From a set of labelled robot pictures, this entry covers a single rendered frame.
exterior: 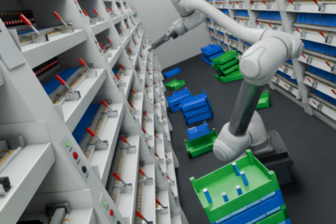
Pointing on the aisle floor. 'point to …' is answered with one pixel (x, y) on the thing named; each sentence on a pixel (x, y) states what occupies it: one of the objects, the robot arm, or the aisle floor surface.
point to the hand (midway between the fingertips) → (148, 50)
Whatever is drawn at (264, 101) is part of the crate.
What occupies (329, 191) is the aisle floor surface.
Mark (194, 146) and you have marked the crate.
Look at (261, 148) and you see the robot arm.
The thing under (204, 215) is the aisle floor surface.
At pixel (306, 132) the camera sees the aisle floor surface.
